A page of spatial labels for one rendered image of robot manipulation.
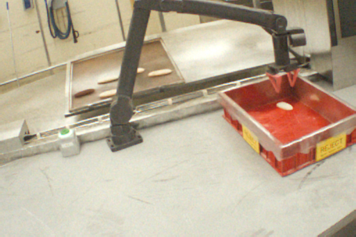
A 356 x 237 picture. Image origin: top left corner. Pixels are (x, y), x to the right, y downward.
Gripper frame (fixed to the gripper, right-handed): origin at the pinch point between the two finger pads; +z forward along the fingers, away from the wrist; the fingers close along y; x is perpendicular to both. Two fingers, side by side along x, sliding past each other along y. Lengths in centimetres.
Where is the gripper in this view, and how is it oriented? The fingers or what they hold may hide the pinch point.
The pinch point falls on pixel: (284, 87)
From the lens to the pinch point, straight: 139.9
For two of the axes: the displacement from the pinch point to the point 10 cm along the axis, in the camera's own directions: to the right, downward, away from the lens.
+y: 8.8, -3.2, 3.6
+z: 1.8, 9.1, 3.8
